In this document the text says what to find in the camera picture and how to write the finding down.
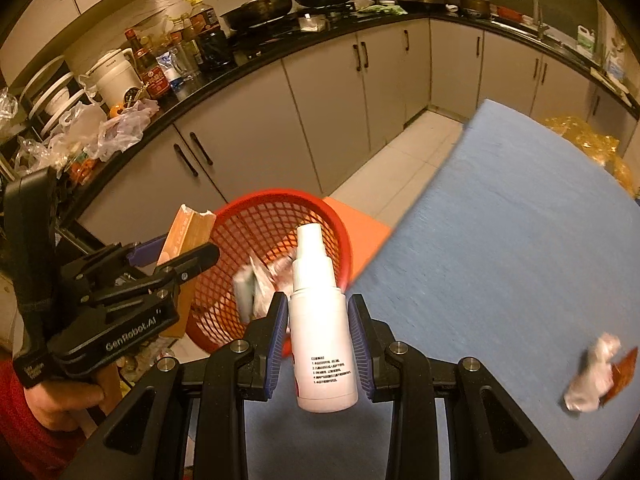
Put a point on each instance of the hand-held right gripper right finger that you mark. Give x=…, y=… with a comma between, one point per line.
x=357, y=345

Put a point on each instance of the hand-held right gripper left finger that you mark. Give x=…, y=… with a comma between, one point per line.
x=277, y=340

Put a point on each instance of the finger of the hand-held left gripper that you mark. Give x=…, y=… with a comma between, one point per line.
x=195, y=262
x=137, y=255

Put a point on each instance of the orange cardboard box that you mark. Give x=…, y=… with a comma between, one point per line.
x=187, y=232

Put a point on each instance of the white spray bottle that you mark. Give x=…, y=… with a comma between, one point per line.
x=322, y=335

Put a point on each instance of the red plastic basket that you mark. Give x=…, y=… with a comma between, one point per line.
x=240, y=220

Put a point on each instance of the person's left hand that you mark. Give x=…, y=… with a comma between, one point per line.
x=65, y=400

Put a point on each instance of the white plastic bags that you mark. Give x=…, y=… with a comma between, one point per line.
x=110, y=130

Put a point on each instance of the person's red clothing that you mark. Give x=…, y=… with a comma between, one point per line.
x=30, y=450

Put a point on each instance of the white kettle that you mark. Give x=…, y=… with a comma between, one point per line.
x=115, y=80

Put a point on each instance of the red label sauce bottle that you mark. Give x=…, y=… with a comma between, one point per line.
x=152, y=77

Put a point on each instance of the rack of white plates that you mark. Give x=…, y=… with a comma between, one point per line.
x=50, y=95

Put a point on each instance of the grey lower kitchen cabinets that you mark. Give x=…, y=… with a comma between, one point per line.
x=325, y=110

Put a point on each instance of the dark sauce jug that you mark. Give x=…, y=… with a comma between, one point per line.
x=217, y=50

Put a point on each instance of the black kitchen countertop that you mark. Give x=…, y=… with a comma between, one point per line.
x=260, y=57

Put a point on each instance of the crumpled white wrapper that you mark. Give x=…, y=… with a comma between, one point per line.
x=590, y=385

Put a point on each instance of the yellow cap oil bottle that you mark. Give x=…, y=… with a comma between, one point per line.
x=200, y=15

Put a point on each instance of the black frying pan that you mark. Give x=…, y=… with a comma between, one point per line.
x=260, y=10

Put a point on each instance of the dark red snack packet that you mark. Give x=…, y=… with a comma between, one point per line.
x=625, y=372

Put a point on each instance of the yellow plastic bags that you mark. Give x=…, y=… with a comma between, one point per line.
x=585, y=135

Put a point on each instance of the green cloth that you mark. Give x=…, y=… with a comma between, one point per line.
x=380, y=9

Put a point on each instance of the metal pot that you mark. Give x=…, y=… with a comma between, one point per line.
x=475, y=4

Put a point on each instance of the red bowl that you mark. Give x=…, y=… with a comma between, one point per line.
x=510, y=11

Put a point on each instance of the metal faucet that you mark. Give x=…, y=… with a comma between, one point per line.
x=540, y=15

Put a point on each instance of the white detergent jug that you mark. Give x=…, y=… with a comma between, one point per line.
x=586, y=42

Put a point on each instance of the blue label bottle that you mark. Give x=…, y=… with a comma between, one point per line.
x=615, y=62

